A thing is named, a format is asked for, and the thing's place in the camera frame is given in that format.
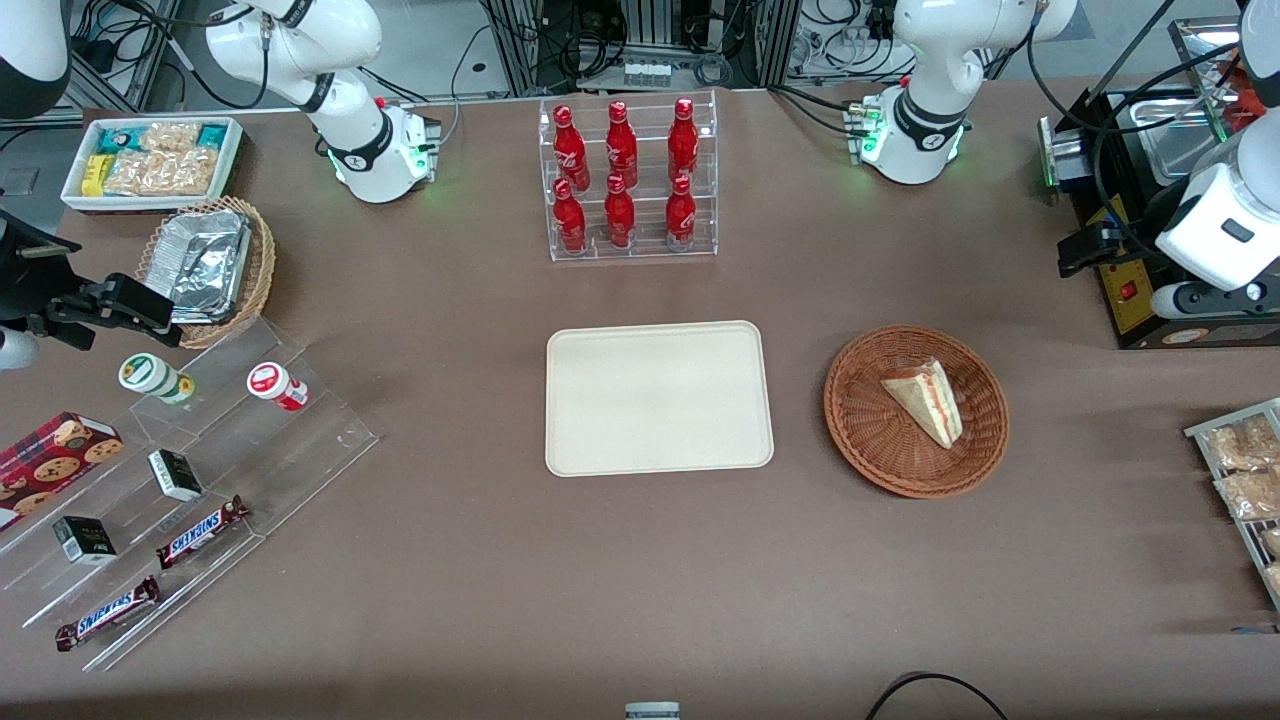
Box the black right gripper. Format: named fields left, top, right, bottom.
left=0, top=205, right=187, bottom=353

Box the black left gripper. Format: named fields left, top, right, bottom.
left=1058, top=222, right=1161, bottom=279

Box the triangle sandwich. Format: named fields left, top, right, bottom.
left=880, top=358, right=964, bottom=450

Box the aluminium foil tray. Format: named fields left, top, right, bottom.
left=163, top=210, right=252, bottom=324

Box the oval wicker basket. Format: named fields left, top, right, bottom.
left=135, top=197, right=276, bottom=349

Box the metal tray with snacks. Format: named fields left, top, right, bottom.
left=1185, top=398, right=1280, bottom=611

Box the round brown wicker basket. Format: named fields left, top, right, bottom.
left=823, top=325, right=1010, bottom=499

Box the cream rectangular plastic tray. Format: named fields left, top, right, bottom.
left=545, top=320, right=776, bottom=479

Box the green and white cup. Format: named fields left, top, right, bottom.
left=118, top=353, right=196, bottom=405

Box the black countertop appliance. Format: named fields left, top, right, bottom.
left=1040, top=85, right=1280, bottom=351

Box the large clear bag of crackers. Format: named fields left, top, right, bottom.
left=105, top=148, right=219, bottom=197

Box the red and white bottle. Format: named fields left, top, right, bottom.
left=247, top=362, right=309, bottom=412

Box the small black box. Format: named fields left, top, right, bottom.
left=148, top=449, right=204, bottom=503
left=52, top=516, right=118, bottom=565

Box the white rectangular snack bin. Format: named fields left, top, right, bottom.
left=60, top=117, right=244, bottom=213

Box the clear acrylic stepped display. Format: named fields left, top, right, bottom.
left=0, top=315, right=379, bottom=673

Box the red cookie box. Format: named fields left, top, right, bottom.
left=0, top=412, right=124, bottom=531

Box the snickers bar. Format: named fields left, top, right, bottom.
left=155, top=495, right=251, bottom=571
left=55, top=576, right=163, bottom=653

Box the clear bag of snacks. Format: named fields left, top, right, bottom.
left=1200, top=415, right=1280, bottom=471
left=1215, top=470, right=1280, bottom=521

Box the red cola bottle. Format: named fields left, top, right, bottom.
left=552, top=178, right=588, bottom=254
left=668, top=97, right=699, bottom=184
left=553, top=105, right=591, bottom=191
left=665, top=175, right=697, bottom=251
left=604, top=174, right=636, bottom=249
left=605, top=100, right=639, bottom=189

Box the clear acrylic bottle rack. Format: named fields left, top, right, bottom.
left=538, top=90, right=719, bottom=263

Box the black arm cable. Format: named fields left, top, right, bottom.
left=1025, top=0, right=1280, bottom=266

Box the black cable loop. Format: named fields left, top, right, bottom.
left=865, top=672, right=1011, bottom=720

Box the aluminium frame rack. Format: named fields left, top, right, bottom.
left=480, top=0, right=801, bottom=96

